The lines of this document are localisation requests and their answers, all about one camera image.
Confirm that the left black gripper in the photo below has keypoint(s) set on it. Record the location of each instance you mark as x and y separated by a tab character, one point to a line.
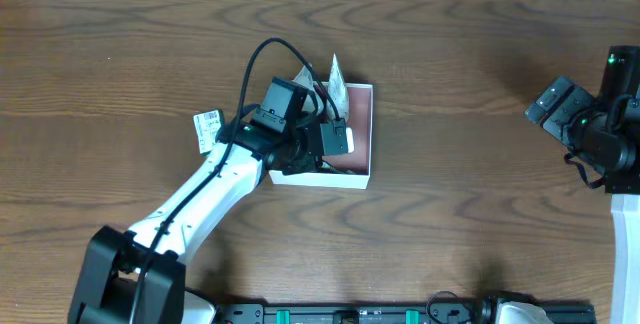
310	162

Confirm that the white squeeze tube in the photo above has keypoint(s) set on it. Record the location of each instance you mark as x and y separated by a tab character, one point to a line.
337	89

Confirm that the clear pump bottle dark liquid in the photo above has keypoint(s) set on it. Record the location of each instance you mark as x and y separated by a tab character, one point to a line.
304	78

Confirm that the white green sachet packet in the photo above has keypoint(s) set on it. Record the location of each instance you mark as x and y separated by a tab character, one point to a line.
207	126

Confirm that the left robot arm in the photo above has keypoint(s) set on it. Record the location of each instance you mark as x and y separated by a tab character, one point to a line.
138	276

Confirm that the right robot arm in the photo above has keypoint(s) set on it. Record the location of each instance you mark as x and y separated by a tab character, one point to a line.
621	78

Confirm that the white box with pink interior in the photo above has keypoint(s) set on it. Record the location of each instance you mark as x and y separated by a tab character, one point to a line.
355	167

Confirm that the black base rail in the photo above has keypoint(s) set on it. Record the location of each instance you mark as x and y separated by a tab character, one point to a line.
442	307

